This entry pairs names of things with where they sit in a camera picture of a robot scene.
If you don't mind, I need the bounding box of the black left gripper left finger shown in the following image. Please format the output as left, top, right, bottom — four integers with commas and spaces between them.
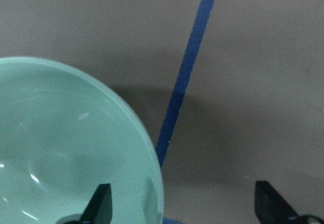
58, 184, 112, 224

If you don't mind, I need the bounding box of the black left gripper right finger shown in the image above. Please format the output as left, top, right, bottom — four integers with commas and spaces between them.
254, 181, 323, 224

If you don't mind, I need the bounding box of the green ceramic bowl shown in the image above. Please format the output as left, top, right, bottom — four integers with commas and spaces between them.
1, 57, 164, 223

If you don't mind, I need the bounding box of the brown paper table cover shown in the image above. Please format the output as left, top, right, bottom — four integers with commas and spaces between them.
1, 0, 323, 223

